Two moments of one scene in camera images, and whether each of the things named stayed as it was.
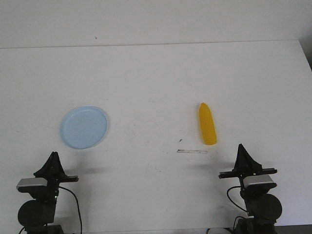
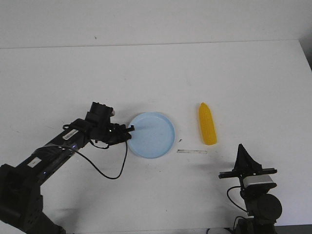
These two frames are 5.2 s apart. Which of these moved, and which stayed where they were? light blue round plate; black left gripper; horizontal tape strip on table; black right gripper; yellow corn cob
Moved: light blue round plate; black left gripper
Stayed: black right gripper; yellow corn cob; horizontal tape strip on table
